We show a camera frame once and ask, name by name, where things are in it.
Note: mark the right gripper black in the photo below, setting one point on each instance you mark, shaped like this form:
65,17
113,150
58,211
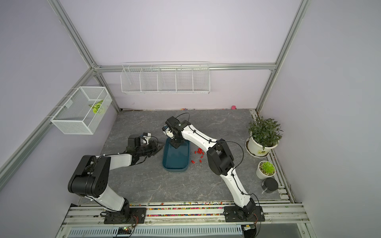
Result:
175,143

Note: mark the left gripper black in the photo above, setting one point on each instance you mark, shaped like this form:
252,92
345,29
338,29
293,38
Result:
155,148

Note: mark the teal plastic storage box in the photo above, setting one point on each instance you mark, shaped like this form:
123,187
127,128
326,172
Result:
176,159

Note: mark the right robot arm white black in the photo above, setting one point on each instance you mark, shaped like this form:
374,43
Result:
220,160

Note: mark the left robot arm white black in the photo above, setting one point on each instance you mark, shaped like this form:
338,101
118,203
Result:
90,178

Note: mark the green leaf toy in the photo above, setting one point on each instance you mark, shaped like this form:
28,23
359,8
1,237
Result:
97,108

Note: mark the large potted green plant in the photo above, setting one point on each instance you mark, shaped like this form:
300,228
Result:
265,135

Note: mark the small potted succulent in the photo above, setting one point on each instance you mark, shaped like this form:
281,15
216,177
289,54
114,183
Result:
265,170

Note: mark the black cylinder weight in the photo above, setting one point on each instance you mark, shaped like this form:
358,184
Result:
270,185

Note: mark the white ventilation grille strip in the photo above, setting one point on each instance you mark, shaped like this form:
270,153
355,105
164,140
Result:
156,231

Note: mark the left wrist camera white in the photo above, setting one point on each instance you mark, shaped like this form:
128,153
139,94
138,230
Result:
145,138

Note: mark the long white wire wall basket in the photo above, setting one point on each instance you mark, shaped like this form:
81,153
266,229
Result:
166,77

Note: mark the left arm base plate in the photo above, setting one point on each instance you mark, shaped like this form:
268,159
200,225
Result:
133,215

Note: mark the white wire cube basket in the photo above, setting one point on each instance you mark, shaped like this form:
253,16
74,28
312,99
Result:
76,117

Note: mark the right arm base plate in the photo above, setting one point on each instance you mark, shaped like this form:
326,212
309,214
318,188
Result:
236,214

